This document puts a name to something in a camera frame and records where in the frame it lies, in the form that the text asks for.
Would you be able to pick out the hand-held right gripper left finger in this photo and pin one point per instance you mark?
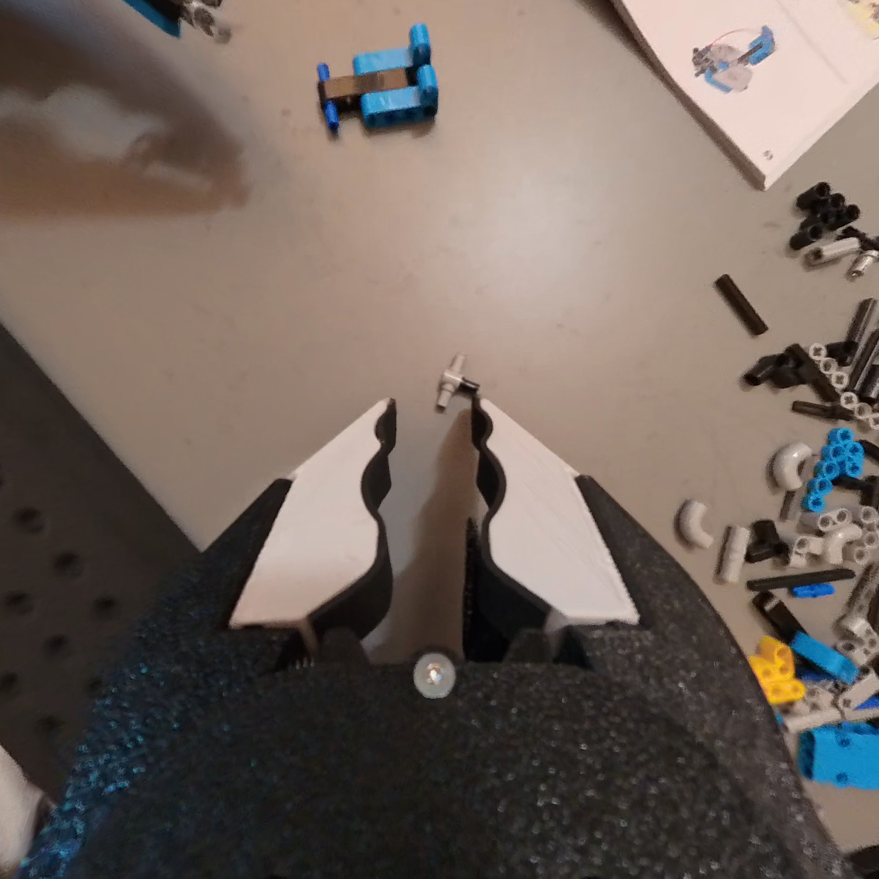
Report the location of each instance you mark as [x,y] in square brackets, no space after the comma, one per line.
[316,542]

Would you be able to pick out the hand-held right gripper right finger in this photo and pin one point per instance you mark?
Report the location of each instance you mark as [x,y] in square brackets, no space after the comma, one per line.
[556,542]

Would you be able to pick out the grey connector with black pin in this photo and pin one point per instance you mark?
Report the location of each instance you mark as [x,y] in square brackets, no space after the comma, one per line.
[453,381]

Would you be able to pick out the blue grey brick assembly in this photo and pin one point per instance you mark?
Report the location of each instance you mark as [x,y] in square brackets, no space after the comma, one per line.
[165,17]

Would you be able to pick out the grey desk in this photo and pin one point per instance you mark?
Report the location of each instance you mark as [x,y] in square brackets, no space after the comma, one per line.
[481,240]

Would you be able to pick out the pile of small brick parts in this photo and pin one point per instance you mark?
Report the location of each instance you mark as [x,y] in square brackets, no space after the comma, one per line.
[831,481]

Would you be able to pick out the white shirt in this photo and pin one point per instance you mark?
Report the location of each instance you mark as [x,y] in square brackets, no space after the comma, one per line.
[17,803]

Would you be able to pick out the blue beams black axle assembly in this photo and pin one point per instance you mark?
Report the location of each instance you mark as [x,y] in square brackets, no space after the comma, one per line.
[391,103]

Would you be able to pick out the open instruction booklet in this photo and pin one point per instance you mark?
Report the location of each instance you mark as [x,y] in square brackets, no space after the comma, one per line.
[755,68]

